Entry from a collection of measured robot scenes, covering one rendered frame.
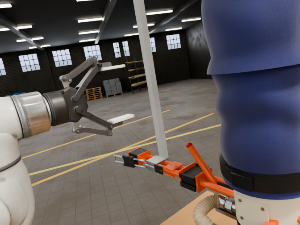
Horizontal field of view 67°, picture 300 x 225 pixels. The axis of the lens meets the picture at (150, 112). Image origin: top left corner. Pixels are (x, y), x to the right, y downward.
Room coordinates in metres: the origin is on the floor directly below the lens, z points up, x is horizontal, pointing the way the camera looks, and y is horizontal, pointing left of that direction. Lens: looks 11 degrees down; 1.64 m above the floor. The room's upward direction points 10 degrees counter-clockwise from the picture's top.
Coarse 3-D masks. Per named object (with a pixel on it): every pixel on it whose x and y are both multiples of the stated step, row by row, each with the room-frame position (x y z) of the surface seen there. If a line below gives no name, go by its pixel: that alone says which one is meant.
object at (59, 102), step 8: (64, 88) 0.52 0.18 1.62; (72, 88) 0.52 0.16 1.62; (48, 96) 0.48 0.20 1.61; (56, 96) 0.48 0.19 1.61; (64, 96) 0.51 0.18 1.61; (72, 96) 0.52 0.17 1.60; (80, 96) 0.53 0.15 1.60; (56, 104) 0.47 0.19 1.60; (64, 104) 0.48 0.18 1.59; (72, 104) 0.52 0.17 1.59; (80, 104) 0.53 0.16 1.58; (56, 112) 0.47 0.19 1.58; (64, 112) 0.48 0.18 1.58; (72, 112) 0.51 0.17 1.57; (56, 120) 0.47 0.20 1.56; (64, 120) 0.49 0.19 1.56; (72, 120) 0.51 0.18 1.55
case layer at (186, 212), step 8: (208, 192) 1.70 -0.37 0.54; (200, 200) 1.61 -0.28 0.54; (184, 208) 1.55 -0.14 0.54; (192, 208) 1.53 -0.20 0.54; (176, 216) 1.48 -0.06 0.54; (184, 216) 1.46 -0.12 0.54; (208, 216) 1.42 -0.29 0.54; (216, 216) 1.41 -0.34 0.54; (160, 224) 1.42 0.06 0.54; (168, 224) 1.41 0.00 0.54; (176, 224) 1.39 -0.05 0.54; (184, 224) 1.38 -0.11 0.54; (192, 224) 1.37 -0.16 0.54
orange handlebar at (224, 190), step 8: (168, 168) 0.81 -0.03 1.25; (176, 168) 0.80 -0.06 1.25; (216, 176) 0.70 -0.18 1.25; (200, 184) 0.68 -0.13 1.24; (208, 184) 0.66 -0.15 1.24; (216, 184) 0.65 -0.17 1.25; (224, 192) 0.61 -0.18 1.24; (232, 192) 0.59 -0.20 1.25; (264, 224) 0.45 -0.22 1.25; (272, 224) 0.45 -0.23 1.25
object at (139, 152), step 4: (140, 148) 1.06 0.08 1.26; (128, 152) 1.03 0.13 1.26; (132, 152) 1.02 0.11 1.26; (136, 152) 1.01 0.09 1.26; (140, 152) 1.00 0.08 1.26; (144, 152) 0.99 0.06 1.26; (148, 152) 1.00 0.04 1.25; (136, 156) 0.98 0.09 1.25; (140, 156) 0.97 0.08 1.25; (144, 156) 0.99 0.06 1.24; (136, 160) 0.98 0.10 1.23; (140, 164) 0.97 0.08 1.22
